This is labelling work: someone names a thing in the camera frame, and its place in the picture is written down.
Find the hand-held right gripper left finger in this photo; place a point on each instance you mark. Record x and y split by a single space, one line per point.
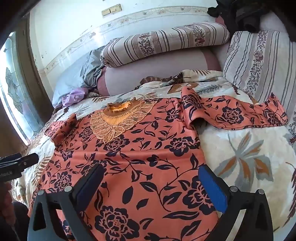
85 192

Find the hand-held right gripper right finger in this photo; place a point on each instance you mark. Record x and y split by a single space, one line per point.
213 188

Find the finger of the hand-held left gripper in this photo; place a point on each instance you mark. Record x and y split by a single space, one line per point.
29 160

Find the orange floral shirt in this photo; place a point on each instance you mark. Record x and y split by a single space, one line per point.
138 150

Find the pile of dark clothes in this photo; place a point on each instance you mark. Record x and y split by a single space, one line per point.
242 14

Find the leaf print blanket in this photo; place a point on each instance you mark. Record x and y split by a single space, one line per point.
242 148

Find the purple floral cloth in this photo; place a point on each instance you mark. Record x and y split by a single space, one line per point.
75 97

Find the light blue pillow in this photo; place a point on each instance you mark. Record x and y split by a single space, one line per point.
69 81

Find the grey satin cloth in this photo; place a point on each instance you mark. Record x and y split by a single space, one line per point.
94 67

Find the mauve pink pillow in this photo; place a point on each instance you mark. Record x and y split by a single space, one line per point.
161 69

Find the striped floral square pillow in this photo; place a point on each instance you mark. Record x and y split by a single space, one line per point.
254 64

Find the striped floral bolster pillow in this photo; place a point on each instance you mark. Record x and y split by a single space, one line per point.
161 39

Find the wooden window frame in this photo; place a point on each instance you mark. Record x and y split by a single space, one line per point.
34 81

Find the beige wall switch plate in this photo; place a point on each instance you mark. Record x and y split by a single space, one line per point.
116 8
106 12

